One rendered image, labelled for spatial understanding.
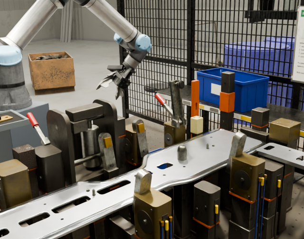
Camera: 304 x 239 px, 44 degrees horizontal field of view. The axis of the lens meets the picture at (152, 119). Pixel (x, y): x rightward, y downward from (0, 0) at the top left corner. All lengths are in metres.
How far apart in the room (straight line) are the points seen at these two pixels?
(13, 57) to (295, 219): 1.23
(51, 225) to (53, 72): 5.39
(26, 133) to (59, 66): 4.73
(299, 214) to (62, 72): 5.16
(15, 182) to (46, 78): 5.25
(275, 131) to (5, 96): 1.02
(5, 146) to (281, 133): 1.03
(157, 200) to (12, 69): 0.85
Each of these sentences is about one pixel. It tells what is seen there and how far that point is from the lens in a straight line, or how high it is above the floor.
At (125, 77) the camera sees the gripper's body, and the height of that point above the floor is 1.12.
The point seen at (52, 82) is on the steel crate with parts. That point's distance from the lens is 6.29.
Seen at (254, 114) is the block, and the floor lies 1.06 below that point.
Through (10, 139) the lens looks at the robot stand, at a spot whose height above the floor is 1.01.
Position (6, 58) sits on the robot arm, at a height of 1.30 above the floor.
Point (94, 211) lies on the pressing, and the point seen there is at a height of 1.00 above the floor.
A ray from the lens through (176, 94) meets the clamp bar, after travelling 1.38.
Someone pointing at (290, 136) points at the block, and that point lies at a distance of 1.43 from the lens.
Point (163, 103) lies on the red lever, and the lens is 1.43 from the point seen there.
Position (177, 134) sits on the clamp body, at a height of 1.02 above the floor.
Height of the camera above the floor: 1.52
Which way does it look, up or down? 18 degrees down
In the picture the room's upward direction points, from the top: 1 degrees counter-clockwise
